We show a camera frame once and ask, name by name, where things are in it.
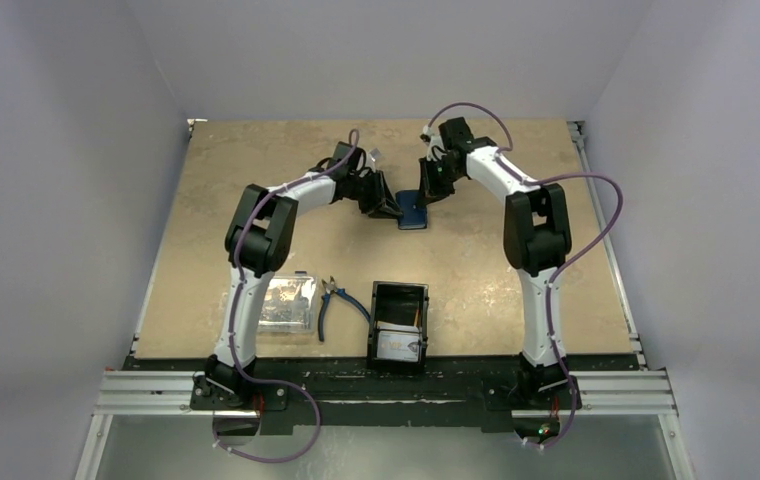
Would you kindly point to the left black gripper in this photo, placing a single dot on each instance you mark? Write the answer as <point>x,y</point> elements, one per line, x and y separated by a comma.
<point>389,209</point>

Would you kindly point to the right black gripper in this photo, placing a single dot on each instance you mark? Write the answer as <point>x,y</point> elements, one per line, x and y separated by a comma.
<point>442,176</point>

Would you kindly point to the blue leather card holder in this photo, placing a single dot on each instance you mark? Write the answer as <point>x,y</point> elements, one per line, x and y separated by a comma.
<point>414,216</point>

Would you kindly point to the black plastic card box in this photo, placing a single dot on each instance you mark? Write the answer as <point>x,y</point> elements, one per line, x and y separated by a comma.
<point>399,303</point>

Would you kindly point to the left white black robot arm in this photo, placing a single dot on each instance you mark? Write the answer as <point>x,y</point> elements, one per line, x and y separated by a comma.
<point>258,242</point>

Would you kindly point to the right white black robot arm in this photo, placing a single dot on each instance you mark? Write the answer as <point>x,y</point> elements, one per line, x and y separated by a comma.
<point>536,242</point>

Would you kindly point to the white card stack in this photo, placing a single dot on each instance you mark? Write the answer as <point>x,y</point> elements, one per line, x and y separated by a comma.
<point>400,343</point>

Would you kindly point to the clear plastic parts box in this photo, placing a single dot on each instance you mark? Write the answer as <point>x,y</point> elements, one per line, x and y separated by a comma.
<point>291,304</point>

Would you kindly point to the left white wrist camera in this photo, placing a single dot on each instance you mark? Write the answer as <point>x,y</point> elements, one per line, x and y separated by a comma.
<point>371,159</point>

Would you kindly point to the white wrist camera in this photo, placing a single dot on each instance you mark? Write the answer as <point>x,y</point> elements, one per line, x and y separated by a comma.
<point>371,159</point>
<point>433,142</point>

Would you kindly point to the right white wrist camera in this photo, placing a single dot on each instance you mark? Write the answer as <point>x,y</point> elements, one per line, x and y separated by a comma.
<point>433,142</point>

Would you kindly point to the black aluminium mounting rail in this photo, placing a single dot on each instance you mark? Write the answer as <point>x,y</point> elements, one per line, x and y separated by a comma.
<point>476,392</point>

